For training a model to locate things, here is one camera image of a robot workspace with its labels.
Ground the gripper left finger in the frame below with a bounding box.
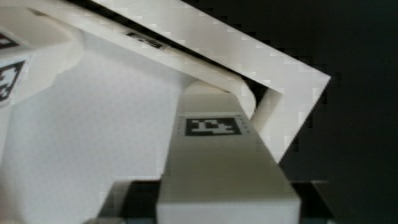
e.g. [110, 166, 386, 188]
[82, 180, 160, 224]

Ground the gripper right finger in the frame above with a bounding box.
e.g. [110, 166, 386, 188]
[292, 182, 334, 224]

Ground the white desk leg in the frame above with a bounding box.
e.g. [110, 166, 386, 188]
[157, 81, 301, 224]
[0, 7, 86, 163]

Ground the white desk tabletop panel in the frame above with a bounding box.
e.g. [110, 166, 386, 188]
[0, 0, 263, 224]

